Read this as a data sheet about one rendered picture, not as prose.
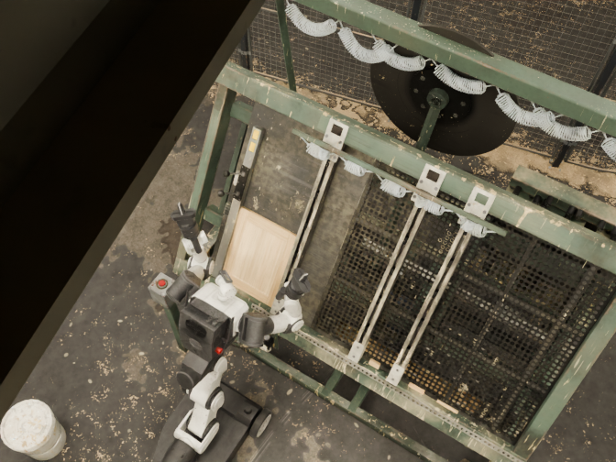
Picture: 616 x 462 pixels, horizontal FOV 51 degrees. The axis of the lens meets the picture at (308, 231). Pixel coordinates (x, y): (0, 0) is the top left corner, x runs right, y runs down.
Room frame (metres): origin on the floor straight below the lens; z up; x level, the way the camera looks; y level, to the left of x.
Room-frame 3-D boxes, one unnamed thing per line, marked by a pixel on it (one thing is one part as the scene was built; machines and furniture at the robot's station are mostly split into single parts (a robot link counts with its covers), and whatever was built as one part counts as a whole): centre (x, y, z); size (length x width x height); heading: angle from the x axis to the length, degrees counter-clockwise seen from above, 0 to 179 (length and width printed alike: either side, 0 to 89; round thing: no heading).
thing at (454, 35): (2.32, -0.63, 1.85); 0.80 x 0.06 x 0.80; 60
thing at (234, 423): (1.08, 0.60, 0.19); 0.64 x 0.52 x 0.33; 150
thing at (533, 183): (1.72, -1.26, 1.38); 0.70 x 0.15 x 0.85; 60
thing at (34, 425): (1.03, 1.62, 0.24); 0.32 x 0.30 x 0.47; 71
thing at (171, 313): (1.69, 0.82, 0.38); 0.06 x 0.06 x 0.75; 60
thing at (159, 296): (1.69, 0.82, 0.84); 0.12 x 0.12 x 0.18; 60
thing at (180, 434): (1.05, 0.62, 0.28); 0.21 x 0.20 x 0.13; 150
